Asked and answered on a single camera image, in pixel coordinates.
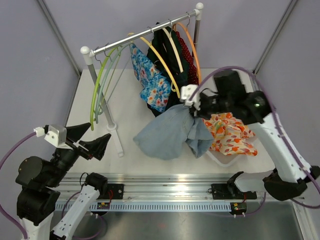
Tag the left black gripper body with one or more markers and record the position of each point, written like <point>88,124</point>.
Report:
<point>64,159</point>

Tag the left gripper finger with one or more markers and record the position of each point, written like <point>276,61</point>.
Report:
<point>96,148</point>
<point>76,132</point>

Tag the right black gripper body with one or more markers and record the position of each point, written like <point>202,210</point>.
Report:
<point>211,105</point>

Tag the orange floral skirt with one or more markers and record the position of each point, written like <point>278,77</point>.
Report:
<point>230,135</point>

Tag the light blue denim skirt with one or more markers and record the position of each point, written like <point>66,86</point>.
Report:
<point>163,138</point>

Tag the blue floral skirt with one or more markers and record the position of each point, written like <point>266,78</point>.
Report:
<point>156,88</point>

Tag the lime green hanger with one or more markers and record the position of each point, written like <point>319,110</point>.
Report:
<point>98,102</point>

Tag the yellow hanger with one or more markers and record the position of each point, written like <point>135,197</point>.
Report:
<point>174,86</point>

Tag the pale green hanger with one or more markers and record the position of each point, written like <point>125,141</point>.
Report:
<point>105,80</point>

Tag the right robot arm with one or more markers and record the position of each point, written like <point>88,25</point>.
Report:
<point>223,92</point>

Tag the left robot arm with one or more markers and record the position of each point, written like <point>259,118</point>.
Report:
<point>38,178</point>

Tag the red polka dot skirt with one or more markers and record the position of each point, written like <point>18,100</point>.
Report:
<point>192,74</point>

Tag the cream white hanger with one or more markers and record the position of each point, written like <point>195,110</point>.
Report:
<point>176,52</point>

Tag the orange hanger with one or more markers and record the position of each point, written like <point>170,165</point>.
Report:
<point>193,47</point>

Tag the white and chrome clothes rack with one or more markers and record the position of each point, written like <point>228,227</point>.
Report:
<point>196,13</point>

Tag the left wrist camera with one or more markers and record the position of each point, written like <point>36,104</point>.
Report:
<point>54,134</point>

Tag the white slotted cable duct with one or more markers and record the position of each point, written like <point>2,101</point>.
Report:
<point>119,206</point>

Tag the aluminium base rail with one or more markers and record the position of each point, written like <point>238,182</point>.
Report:
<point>167,186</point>

